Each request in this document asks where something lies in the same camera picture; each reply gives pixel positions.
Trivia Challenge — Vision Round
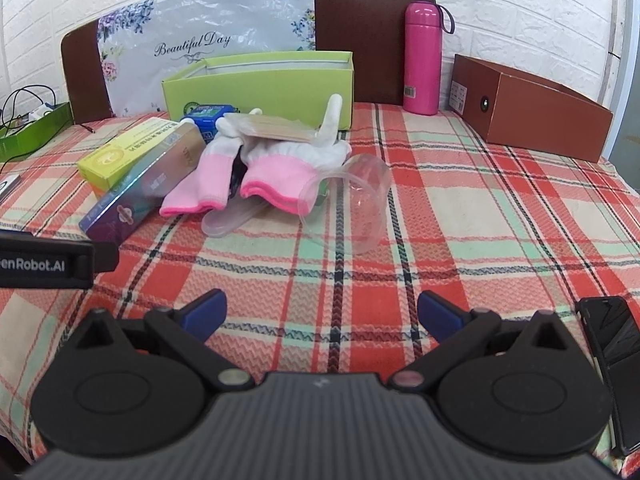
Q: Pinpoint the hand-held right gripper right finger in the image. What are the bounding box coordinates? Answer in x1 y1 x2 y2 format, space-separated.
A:
390 290 581 393

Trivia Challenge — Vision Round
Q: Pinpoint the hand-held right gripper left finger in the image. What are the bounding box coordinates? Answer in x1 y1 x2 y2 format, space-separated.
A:
65 288 256 393

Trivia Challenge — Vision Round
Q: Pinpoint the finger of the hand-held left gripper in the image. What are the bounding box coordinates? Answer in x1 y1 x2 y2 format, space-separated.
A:
93 242 120 274

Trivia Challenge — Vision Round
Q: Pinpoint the clear plastic toothbrush case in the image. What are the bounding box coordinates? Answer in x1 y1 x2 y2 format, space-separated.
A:
201 197 274 238

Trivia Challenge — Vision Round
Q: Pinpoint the white pink knit glove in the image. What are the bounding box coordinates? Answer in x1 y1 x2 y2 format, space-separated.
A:
239 93 353 214
159 127 242 219

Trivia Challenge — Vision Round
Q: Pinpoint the light green cardboard box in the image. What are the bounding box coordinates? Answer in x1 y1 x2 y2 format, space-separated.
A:
161 50 355 131

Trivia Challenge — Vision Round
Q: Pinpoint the purple holographic carton box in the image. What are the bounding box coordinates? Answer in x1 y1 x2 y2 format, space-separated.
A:
78 122 207 247

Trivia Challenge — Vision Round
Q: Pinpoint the yellow carton box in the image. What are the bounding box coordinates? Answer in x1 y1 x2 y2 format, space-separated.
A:
76 116 182 196

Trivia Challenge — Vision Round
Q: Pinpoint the red plaid cloth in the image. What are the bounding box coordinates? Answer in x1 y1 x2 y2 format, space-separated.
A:
0 102 640 477

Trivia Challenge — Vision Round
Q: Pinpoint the dark green tray box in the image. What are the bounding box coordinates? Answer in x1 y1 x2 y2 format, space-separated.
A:
0 101 73 163

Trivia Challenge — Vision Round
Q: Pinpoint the clear plastic cup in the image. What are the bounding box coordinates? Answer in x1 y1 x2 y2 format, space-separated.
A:
298 154 394 253

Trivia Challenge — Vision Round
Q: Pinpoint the blue tissue packet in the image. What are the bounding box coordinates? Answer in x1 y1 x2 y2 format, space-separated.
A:
179 104 240 145

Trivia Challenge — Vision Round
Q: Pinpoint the black smartphone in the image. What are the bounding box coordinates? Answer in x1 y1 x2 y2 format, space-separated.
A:
577 296 640 457

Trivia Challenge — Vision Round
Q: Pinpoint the clear packet with beige contents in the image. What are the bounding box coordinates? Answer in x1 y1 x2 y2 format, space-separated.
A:
223 112 321 145

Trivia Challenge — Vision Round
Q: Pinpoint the brown cardboard box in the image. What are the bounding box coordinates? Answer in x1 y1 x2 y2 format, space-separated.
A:
451 53 615 164

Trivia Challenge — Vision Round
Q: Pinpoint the pink thermos bottle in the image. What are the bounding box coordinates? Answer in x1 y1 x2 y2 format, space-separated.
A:
402 1 456 115

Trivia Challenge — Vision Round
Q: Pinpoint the floral plastic bag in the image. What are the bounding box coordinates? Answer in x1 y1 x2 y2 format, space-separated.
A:
96 0 319 114

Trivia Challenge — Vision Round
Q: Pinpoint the brown wooden headboard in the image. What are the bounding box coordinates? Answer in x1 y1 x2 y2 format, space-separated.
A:
61 0 437 126

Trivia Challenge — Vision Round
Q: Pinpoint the grey vertical pipe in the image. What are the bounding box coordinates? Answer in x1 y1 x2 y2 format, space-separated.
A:
607 0 640 161

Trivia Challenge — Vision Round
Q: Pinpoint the black cables bundle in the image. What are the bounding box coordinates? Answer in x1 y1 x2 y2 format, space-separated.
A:
0 85 59 131

